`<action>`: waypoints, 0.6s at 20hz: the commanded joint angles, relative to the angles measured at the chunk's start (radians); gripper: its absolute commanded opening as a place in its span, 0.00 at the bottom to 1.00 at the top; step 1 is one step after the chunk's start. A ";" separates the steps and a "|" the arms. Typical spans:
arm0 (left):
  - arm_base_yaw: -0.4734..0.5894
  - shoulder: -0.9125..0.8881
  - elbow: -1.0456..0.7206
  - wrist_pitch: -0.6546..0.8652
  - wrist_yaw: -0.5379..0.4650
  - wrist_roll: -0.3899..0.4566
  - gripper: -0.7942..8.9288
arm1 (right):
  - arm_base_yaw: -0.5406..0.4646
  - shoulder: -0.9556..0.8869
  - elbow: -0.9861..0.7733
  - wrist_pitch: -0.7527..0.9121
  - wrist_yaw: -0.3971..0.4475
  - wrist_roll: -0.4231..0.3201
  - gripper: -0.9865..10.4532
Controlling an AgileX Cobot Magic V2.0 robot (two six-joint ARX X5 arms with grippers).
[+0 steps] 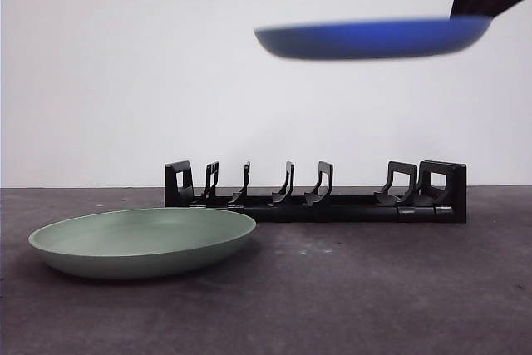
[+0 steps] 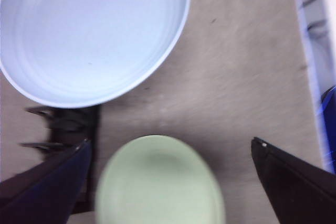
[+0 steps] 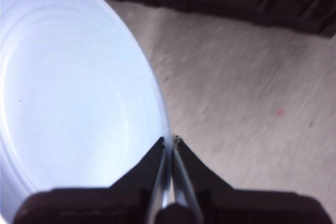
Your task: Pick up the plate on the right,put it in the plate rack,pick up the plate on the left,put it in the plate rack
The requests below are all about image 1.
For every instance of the blue round plate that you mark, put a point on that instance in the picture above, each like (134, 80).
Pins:
(365, 39)

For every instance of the green round plate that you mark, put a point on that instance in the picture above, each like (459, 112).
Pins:
(141, 243)

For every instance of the black plate rack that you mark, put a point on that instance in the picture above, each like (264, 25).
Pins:
(332, 211)

